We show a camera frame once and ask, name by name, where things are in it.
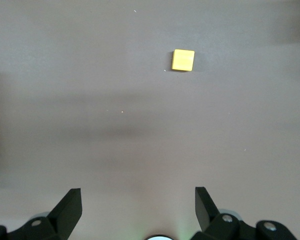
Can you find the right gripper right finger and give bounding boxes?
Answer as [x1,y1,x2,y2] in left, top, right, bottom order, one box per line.
[192,186,297,240]

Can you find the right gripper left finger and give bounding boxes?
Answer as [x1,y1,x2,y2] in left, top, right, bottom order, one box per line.
[0,187,84,240]

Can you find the yellow block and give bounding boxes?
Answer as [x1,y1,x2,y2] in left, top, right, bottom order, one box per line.
[170,49,196,72]

